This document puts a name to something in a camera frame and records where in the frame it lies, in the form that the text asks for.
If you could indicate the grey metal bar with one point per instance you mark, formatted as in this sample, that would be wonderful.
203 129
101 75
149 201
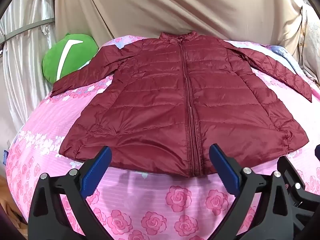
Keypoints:
27 28

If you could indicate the pink floral bedsheet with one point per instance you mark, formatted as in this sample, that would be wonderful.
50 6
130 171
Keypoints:
150 200

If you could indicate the silver satin curtain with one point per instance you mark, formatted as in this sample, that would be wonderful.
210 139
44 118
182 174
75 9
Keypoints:
22 62

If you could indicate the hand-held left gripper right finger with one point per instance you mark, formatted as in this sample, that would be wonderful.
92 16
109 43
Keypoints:
225 172

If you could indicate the beige hanging cloth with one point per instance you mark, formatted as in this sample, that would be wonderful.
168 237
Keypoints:
175 5

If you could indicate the green plush pillow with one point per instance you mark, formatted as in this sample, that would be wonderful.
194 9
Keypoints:
80 52

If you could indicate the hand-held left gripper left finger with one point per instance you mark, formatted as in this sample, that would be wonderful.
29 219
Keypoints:
96 172

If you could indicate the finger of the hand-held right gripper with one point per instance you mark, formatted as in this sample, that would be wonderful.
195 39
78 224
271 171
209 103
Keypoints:
317 151
293 177

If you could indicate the maroon puffer jacket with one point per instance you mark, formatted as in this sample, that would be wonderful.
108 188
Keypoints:
162 105

